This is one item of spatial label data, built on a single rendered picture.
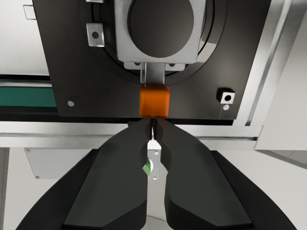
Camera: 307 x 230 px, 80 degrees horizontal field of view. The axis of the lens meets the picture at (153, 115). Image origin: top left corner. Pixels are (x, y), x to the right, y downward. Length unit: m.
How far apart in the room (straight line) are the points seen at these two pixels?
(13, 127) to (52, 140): 0.05
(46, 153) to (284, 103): 0.44
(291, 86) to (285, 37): 0.18
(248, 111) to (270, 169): 0.29
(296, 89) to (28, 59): 0.46
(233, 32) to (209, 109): 0.09
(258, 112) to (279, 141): 0.21
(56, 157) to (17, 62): 0.15
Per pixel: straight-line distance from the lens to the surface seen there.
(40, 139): 0.32
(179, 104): 0.24
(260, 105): 0.29
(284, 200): 0.68
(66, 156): 0.32
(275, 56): 0.28
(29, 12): 0.25
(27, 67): 0.33
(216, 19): 0.21
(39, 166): 0.36
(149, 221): 0.60
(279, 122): 0.47
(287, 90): 0.44
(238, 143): 0.32
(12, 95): 0.32
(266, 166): 0.54
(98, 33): 0.19
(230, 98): 0.25
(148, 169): 0.30
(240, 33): 0.24
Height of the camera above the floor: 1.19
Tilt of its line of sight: 61 degrees down
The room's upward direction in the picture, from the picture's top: 176 degrees clockwise
